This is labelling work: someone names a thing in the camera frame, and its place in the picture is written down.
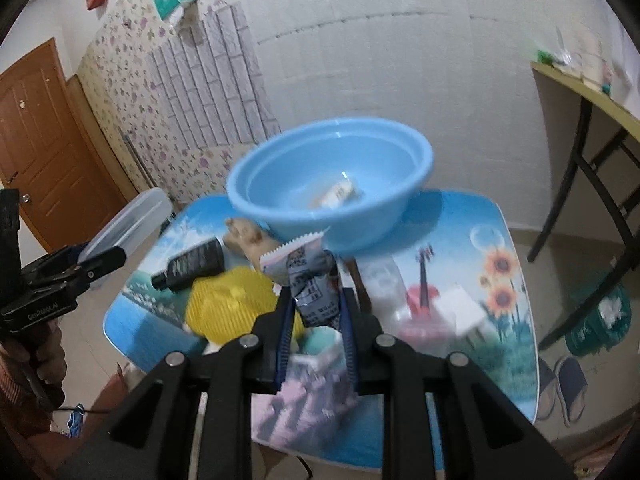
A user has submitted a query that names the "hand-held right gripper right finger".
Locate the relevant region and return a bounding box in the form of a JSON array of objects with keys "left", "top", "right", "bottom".
[{"left": 337, "top": 287, "right": 576, "bottom": 480}]

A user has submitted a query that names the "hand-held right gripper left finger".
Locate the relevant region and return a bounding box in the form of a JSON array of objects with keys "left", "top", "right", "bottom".
[{"left": 55, "top": 287, "right": 301, "bottom": 480}]

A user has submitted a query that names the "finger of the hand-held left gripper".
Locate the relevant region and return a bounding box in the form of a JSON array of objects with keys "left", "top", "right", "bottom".
[
  {"left": 55, "top": 246, "right": 127, "bottom": 291},
  {"left": 20, "top": 244, "right": 87, "bottom": 281}
]

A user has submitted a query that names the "grey snack packet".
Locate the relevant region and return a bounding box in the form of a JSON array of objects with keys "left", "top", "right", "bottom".
[{"left": 260, "top": 232, "right": 351, "bottom": 328}]

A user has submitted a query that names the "clear plastic lid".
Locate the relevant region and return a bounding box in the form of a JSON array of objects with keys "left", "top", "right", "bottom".
[{"left": 77, "top": 187, "right": 172, "bottom": 266}]

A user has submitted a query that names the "yellow mesh scrubber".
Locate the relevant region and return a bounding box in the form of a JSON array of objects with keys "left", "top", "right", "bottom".
[{"left": 184, "top": 266, "right": 303, "bottom": 341}]

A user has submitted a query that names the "black tube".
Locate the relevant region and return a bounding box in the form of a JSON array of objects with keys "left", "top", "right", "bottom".
[{"left": 151, "top": 237, "right": 226, "bottom": 293}]

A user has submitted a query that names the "white charger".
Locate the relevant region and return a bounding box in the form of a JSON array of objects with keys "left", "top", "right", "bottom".
[{"left": 432, "top": 284, "right": 488, "bottom": 336}]

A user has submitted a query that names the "small white packet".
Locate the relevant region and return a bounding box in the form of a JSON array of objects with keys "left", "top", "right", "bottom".
[{"left": 320, "top": 179, "right": 362, "bottom": 209}]

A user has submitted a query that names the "blue plastic basin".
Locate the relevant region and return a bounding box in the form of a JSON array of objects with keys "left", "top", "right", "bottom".
[{"left": 226, "top": 116, "right": 435, "bottom": 256}]

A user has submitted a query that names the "person's left hand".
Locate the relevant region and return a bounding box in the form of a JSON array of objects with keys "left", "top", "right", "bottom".
[{"left": 0, "top": 320, "right": 68, "bottom": 411}]

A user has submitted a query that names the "clear plastic box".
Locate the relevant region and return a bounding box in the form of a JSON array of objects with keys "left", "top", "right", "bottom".
[{"left": 357, "top": 257, "right": 416, "bottom": 326}]

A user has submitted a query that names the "brown plush toy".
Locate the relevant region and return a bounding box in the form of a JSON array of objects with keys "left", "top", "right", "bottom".
[{"left": 222, "top": 216, "right": 278, "bottom": 273}]

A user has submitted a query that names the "metal rod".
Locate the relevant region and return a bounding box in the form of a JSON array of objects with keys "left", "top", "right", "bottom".
[{"left": 122, "top": 132, "right": 153, "bottom": 191}]

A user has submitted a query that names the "brown wooden door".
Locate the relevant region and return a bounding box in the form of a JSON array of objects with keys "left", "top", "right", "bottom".
[{"left": 0, "top": 37, "right": 138, "bottom": 253}]

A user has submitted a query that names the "grey slipper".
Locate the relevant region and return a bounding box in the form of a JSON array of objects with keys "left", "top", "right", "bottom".
[
  {"left": 536, "top": 360, "right": 558, "bottom": 421},
  {"left": 555, "top": 356, "right": 590, "bottom": 428}
]

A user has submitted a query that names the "green trash bin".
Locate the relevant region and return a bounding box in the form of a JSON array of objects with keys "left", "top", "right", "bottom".
[{"left": 565, "top": 280, "right": 632, "bottom": 358}]

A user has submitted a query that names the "side table with black legs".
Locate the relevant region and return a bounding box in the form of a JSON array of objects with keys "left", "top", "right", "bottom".
[{"left": 527, "top": 60, "right": 640, "bottom": 351}]

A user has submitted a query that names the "clear plastic bag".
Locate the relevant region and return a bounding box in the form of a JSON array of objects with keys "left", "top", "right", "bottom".
[{"left": 554, "top": 27, "right": 581, "bottom": 73}]

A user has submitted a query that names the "white cup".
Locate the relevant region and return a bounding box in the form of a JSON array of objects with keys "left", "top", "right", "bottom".
[{"left": 580, "top": 52, "right": 606, "bottom": 88}]

